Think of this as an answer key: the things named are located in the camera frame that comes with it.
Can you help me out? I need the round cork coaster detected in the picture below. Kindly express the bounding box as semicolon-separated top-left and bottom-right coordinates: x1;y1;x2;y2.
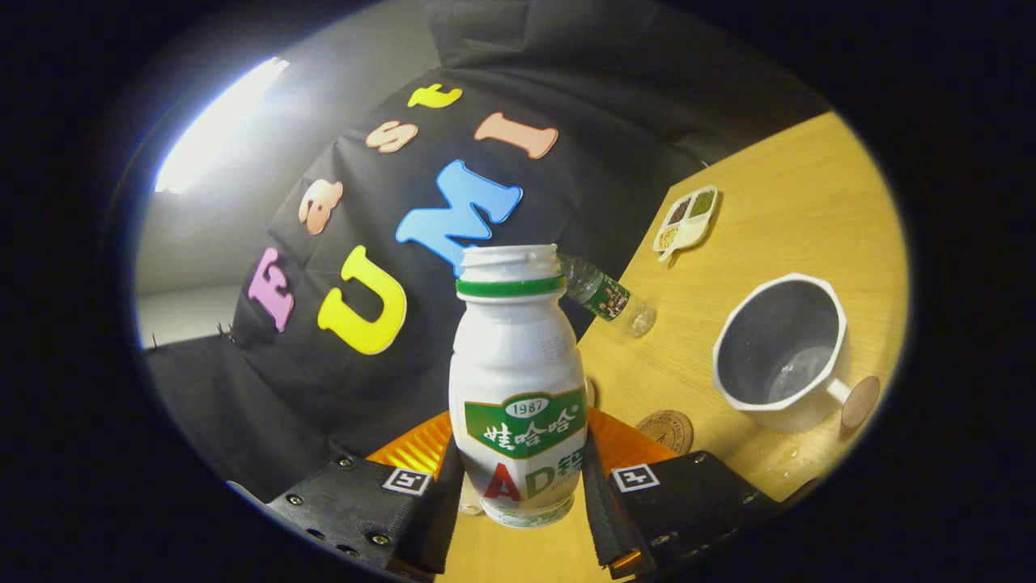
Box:
635;411;694;456

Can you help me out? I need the ceiling light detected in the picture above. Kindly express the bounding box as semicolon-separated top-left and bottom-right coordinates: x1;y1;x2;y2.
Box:
155;57;290;194

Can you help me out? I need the white juice bottle green label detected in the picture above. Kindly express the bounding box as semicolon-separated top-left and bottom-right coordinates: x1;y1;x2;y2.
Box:
448;243;588;529

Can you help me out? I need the white divided dish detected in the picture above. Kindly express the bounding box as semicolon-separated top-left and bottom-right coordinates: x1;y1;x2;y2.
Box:
652;185;720;262

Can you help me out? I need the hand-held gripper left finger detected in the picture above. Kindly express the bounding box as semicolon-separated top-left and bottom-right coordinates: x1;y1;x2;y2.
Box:
267;411;465;580

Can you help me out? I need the white cup cork-tipped handle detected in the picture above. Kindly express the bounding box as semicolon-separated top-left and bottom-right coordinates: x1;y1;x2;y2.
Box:
712;273;881;433

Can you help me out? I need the clear plastic water bottle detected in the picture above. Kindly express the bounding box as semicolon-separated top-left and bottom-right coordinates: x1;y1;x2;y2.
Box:
558;253;657;338

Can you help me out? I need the wooden table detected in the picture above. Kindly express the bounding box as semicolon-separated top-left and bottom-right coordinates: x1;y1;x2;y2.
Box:
437;111;909;583

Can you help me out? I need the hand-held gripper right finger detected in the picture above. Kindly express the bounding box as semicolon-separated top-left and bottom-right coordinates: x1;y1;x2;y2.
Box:
579;407;782;580

